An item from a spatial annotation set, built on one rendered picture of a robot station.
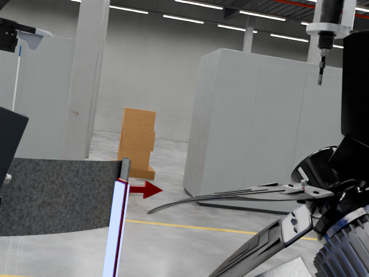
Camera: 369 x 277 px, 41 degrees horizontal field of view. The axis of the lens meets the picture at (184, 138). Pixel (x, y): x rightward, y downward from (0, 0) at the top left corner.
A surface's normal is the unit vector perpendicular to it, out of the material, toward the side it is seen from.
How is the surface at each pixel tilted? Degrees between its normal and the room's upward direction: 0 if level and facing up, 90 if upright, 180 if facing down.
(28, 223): 90
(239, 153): 90
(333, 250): 79
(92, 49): 90
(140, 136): 90
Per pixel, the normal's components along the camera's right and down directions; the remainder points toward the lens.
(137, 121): 0.20, 0.08
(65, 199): 0.72, 0.14
